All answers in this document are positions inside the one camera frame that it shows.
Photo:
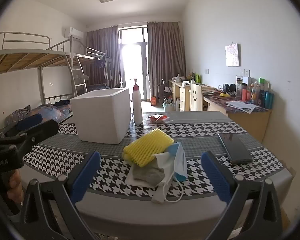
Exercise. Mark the cluttered wooden desk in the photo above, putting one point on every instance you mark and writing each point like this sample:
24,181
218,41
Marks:
176,92

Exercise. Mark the hanging dark clothes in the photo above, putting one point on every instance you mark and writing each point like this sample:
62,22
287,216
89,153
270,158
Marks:
101,63

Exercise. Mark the large metal bunk bed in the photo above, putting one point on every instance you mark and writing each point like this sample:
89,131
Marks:
22,57

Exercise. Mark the small metal bunk bed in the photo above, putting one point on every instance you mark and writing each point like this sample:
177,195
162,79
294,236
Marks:
90,55

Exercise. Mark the white pump lotion bottle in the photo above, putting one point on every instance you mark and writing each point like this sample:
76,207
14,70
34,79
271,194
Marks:
137,107

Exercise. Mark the white air conditioner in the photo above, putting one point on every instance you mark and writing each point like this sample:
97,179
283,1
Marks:
73,32

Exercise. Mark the dark green flat box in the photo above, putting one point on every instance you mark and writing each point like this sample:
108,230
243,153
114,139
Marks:
233,147

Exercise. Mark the grey towel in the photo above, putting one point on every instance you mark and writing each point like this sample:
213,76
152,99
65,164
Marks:
150,173

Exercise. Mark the red snack packet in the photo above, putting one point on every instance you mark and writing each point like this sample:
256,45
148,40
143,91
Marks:
158,118

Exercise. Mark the small yellow object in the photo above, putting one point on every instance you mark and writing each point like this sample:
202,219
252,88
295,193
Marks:
223,95

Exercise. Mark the white plastic bag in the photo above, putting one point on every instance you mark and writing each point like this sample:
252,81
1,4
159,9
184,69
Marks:
169,106

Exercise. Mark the narrow brown curtain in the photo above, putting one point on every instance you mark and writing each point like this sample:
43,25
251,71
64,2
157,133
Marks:
100,55

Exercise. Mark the green bag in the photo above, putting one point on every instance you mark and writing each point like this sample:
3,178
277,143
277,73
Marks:
197,78

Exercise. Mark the orange floor object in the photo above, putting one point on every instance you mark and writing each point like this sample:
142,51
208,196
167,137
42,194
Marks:
154,101

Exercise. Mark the blue patterned quilt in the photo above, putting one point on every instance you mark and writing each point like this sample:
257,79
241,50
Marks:
45,112

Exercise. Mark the smiley face wooden chair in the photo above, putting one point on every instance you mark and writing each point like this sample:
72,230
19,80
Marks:
196,97

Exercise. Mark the white papers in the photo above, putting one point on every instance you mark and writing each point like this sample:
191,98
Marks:
242,106

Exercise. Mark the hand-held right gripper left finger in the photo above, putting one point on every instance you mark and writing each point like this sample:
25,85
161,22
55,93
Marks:
86,177

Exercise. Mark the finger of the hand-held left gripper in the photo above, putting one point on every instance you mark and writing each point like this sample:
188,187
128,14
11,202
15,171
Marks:
30,121
45,130

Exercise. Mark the row of toiletry bottles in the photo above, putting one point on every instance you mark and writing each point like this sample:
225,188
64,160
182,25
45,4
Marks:
261,97

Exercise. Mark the double wall socket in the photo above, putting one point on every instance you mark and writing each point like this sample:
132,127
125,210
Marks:
246,72

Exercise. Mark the wide brown curtain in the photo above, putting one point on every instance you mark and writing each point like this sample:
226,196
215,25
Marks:
165,60

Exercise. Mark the blue face mask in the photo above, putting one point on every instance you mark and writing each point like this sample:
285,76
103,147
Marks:
180,162

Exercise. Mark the pink wall picture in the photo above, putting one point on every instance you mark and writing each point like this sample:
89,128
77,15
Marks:
233,55

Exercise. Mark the glass balcony door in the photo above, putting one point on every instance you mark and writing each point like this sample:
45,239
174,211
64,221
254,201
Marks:
132,62

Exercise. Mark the yellow foam sponge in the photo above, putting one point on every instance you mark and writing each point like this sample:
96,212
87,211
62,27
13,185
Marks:
147,145

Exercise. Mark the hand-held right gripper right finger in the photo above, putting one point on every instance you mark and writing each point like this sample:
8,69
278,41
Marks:
216,177

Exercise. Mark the person's left hand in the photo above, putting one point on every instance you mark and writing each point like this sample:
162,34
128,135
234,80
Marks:
16,186

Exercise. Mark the black headphones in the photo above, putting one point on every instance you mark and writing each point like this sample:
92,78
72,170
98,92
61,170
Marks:
228,88

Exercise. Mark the white cloth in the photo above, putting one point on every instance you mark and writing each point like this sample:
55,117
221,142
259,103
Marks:
133,181

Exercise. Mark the white foam box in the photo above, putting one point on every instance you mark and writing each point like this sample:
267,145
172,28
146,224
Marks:
100,120

